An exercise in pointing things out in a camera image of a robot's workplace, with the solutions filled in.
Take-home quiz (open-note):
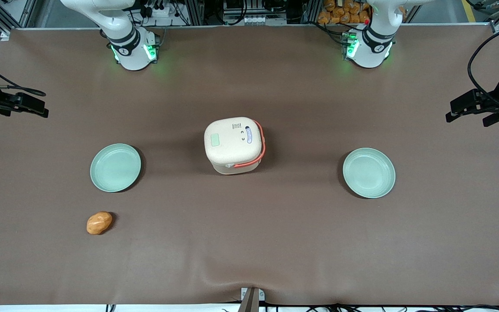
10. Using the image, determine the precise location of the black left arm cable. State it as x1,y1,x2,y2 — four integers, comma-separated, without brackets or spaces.
467,27,499,109

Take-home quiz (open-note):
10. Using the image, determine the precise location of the beige rice cooker orange handle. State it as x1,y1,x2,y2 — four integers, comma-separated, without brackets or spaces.
204,116,266,175

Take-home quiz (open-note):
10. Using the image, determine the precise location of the white power strip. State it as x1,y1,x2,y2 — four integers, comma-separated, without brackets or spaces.
224,16,287,26

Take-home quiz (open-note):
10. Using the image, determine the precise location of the brown tablecloth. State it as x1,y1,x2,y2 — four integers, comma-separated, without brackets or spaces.
0,25,499,306

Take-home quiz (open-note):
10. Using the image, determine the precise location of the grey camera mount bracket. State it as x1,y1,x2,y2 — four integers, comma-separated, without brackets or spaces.
240,287,266,312

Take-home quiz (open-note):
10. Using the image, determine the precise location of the bag of orange bread rolls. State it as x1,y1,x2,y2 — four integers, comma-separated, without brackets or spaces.
318,0,371,25

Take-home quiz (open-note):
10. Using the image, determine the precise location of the orange-brown bread roll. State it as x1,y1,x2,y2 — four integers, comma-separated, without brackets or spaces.
87,211,113,235

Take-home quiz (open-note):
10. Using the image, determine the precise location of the pale green plate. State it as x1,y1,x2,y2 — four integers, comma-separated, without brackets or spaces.
343,148,396,199
90,143,142,193

